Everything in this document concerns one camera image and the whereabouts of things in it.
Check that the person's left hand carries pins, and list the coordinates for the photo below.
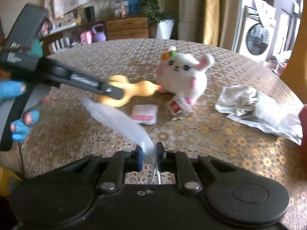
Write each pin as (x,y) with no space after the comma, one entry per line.
(21,129)

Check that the white router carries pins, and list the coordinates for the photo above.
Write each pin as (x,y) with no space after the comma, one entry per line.
(60,44)

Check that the beige curtain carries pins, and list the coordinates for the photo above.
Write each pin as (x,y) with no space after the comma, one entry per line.
(227,12)

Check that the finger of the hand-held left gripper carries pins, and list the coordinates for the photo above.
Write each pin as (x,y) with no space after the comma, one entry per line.
(112,91)

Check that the pink toy backpack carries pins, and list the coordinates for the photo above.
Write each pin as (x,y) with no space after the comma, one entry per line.
(86,37)

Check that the brown giraffe statue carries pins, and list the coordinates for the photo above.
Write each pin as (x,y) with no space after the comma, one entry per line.
(297,60)

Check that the red metal tin box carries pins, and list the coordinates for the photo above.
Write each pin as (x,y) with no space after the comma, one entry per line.
(304,124)

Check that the white plush bunny toy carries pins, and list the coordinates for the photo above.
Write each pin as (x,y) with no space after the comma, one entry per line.
(187,76)

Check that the wooden drawer cabinet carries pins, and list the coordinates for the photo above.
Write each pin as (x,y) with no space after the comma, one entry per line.
(127,28)

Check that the blue package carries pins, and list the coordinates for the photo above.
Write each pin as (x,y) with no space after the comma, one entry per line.
(134,3)

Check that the yellow curtain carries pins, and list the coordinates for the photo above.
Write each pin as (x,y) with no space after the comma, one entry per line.
(211,12)

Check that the purple kettlebell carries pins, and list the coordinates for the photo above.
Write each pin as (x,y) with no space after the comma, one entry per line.
(99,34)

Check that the covered standing air conditioner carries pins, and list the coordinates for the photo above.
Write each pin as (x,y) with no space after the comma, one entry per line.
(190,9)

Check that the white planter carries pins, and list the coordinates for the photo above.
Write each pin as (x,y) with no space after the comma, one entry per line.
(165,28)

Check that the small pink white tissue pack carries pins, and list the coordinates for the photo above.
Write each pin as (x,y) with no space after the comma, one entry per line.
(144,113)

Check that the green potted plant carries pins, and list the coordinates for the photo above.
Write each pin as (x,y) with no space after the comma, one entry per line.
(151,4)

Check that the translucent plastic pouch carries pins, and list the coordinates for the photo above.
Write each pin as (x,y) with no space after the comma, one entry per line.
(275,119)

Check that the white washing machine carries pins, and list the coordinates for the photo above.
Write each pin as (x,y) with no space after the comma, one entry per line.
(256,38)

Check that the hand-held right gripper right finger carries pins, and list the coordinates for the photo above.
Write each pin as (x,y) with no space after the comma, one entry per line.
(160,158)

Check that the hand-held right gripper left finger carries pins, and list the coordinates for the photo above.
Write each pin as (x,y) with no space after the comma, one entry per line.
(138,159)

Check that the silver foil bag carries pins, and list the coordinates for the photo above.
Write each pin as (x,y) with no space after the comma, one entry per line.
(235,98)

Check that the purple cloth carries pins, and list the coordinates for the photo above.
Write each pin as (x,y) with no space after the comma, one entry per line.
(265,12)

